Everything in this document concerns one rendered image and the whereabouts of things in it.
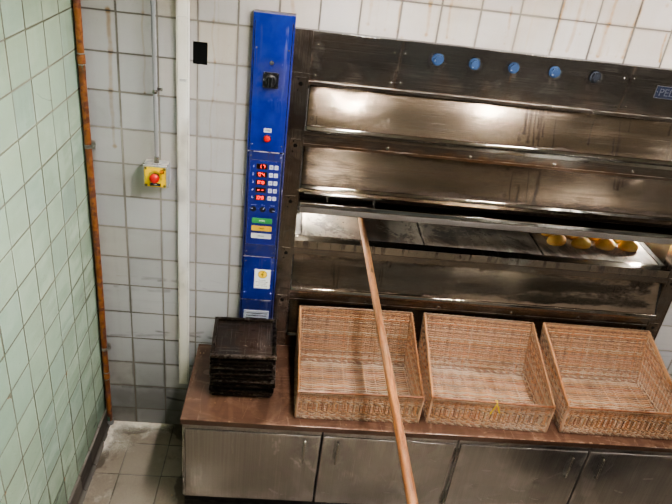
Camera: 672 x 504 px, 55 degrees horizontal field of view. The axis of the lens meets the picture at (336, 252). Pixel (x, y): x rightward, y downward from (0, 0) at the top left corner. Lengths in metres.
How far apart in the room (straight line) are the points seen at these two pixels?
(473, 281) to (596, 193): 0.68
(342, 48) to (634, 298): 1.87
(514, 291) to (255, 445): 1.41
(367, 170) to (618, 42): 1.11
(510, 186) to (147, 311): 1.79
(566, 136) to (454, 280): 0.82
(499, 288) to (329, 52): 1.37
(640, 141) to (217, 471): 2.34
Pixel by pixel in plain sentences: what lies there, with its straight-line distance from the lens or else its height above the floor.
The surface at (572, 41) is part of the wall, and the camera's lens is 2.81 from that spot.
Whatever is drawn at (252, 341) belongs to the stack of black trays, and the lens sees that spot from 2.90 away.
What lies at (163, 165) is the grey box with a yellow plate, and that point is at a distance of 2.77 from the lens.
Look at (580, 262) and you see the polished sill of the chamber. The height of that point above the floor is 1.18.
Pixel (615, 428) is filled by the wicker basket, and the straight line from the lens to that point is 3.24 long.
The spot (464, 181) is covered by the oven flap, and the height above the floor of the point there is 1.54.
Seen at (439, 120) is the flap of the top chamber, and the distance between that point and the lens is 2.75.
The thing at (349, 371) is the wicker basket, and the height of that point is 0.59.
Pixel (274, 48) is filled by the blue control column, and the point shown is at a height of 2.02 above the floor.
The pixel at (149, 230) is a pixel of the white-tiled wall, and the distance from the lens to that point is 2.99.
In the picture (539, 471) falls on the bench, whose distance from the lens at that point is 3.23.
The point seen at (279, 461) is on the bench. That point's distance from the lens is 3.00.
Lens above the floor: 2.57
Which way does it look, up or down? 29 degrees down
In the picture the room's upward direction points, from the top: 7 degrees clockwise
